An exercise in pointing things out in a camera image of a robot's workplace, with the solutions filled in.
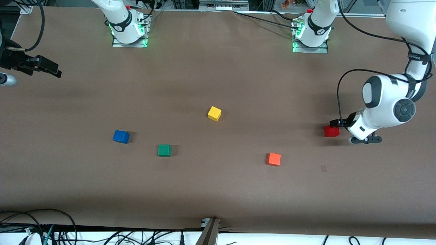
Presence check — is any blue wooden block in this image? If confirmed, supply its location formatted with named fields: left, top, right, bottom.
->
left=113, top=130, right=130, bottom=144

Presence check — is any yellow wooden block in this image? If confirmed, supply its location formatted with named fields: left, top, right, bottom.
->
left=208, top=106, right=222, bottom=122

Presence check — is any white power strip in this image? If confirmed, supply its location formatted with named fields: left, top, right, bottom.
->
left=199, top=0, right=249, bottom=11

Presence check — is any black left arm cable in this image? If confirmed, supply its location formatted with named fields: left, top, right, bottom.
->
left=337, top=0, right=435, bottom=120

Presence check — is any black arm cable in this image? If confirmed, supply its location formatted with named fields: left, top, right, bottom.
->
left=337, top=0, right=435, bottom=120
left=7, top=0, right=46, bottom=52

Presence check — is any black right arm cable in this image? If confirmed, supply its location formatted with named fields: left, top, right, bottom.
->
left=7, top=0, right=46, bottom=52

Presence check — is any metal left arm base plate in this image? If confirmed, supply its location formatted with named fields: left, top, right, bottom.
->
left=292, top=19, right=329, bottom=54

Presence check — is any curved black table cable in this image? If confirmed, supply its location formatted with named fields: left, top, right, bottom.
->
left=269, top=10, right=296, bottom=21

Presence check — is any long black table cable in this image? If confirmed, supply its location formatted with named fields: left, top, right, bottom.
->
left=233, top=11, right=296, bottom=27

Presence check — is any black looped floor cable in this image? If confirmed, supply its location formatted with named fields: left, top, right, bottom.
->
left=0, top=208, right=78, bottom=245

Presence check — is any teal cable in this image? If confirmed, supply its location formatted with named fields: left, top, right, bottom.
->
left=43, top=225, right=55, bottom=245

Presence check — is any aluminium profile post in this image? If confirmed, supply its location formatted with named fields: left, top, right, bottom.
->
left=196, top=218, right=220, bottom=245

